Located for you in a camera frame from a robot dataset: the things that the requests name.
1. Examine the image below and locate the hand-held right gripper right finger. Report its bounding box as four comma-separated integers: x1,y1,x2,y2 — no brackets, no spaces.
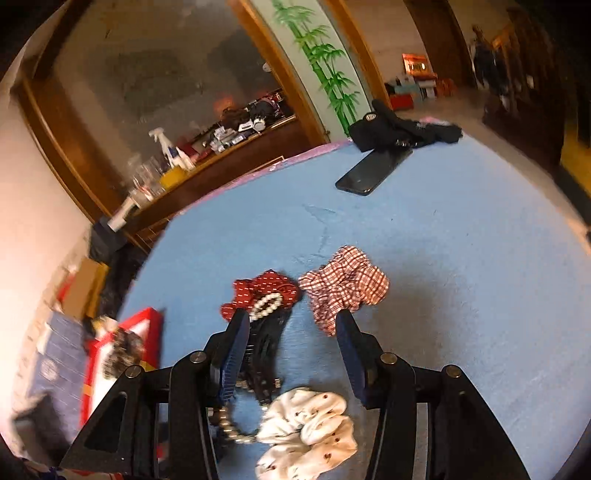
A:
335,310,532,480

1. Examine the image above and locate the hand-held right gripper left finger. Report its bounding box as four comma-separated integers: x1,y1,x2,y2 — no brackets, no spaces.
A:
60,308,252,480

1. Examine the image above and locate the black hair claw clip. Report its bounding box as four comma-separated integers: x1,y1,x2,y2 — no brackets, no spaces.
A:
240,307,291,407

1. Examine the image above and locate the small white pearl bracelet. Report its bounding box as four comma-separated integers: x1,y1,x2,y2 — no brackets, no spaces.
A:
249,292,283,321

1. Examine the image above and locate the white dotted scrunchie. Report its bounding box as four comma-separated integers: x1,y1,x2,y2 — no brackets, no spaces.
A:
255,388,358,480

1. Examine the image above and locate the red polka dot scrunchie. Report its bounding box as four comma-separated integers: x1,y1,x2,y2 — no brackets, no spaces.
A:
220,271,303,323

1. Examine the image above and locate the red white plaid scrunchie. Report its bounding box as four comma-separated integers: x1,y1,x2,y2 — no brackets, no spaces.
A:
298,246,390,337

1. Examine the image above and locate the large pearl bead bracelet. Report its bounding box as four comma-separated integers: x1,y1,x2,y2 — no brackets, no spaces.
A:
210,397,273,445

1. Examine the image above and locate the red white box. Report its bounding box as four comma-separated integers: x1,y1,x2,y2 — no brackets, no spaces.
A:
79,307,165,428

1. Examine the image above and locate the dark sheer floral scrunchie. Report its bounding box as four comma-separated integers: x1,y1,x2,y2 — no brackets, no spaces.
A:
102,330,146,379

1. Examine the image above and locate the blue blanket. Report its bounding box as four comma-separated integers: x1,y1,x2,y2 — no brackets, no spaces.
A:
117,138,591,480

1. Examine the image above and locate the brown cardboard box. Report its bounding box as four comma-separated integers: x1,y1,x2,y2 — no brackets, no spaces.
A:
60,258,109,319

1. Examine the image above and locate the blue cardboard box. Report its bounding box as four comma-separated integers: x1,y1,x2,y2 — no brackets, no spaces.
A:
28,311,88,407

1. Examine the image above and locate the yellow container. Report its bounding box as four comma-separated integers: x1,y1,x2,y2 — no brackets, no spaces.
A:
159,166,192,189

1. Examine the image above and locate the wooden counter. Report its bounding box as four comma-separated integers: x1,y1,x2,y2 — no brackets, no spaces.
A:
99,115,324,252

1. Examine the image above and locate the black smartphone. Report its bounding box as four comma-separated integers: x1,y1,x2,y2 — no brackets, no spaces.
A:
335,147,414,197

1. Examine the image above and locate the clear glass pitcher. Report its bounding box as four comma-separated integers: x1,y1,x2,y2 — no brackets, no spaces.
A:
131,157,167,199

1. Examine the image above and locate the white spray bottle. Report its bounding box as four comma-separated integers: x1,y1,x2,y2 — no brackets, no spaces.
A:
148,128,185,169

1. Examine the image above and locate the pile of clutter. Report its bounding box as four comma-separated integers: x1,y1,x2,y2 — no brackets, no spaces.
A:
178,90,296,162

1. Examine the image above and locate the black pouch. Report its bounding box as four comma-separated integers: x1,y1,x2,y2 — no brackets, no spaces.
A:
348,99,464,153

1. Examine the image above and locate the green bamboo painted panel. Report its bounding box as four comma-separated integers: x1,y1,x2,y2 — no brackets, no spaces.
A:
252,0,370,139

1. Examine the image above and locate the dark hanging jacket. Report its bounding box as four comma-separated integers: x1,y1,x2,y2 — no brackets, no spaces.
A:
471,28,509,93

